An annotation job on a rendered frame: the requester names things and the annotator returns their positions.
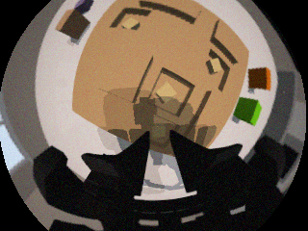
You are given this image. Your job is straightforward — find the tan puzzle board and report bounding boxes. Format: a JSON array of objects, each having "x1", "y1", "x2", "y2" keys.
[{"x1": 72, "y1": 0, "x2": 249, "y2": 158}]

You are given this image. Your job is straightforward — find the orange block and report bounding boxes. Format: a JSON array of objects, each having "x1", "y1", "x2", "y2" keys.
[{"x1": 247, "y1": 67, "x2": 272, "y2": 91}]

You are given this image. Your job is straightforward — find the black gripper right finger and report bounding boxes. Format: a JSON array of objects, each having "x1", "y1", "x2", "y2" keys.
[{"x1": 169, "y1": 130, "x2": 243, "y2": 193}]

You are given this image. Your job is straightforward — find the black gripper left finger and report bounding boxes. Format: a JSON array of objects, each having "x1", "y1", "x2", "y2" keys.
[{"x1": 81, "y1": 131, "x2": 150, "y2": 196}]

